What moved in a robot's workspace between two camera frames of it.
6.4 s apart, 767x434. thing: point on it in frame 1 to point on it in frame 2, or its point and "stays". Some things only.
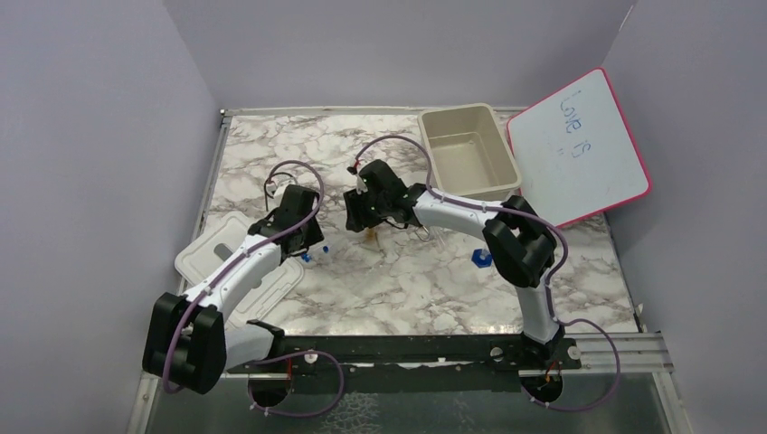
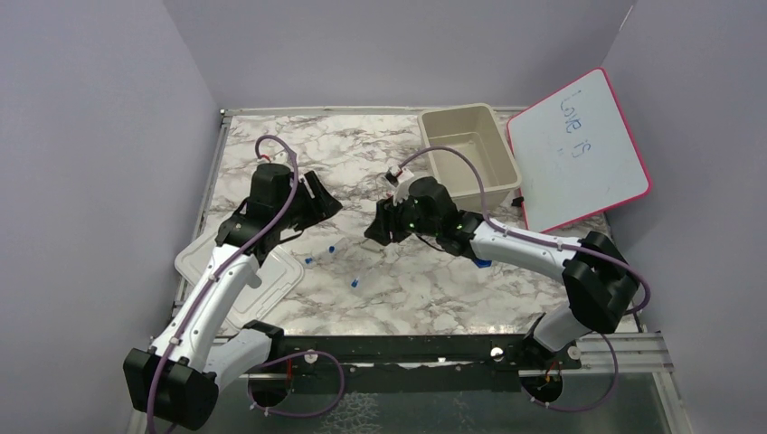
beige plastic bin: [468, 152] stays
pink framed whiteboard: [575, 154] stays
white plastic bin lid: [222, 234] stays
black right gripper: [356, 220] to [386, 221]
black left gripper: [314, 235] to [320, 206]
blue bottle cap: [482, 258] stays
